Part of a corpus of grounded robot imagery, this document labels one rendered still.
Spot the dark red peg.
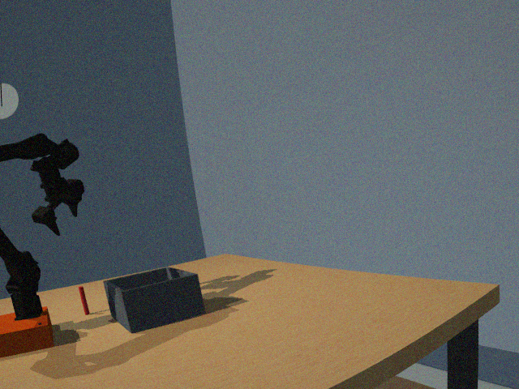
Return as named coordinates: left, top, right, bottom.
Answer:
left=79, top=286, right=89, bottom=315

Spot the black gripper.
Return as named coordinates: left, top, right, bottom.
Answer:
left=32, top=176, right=78, bottom=236

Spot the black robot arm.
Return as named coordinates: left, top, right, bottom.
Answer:
left=0, top=133, right=84, bottom=321

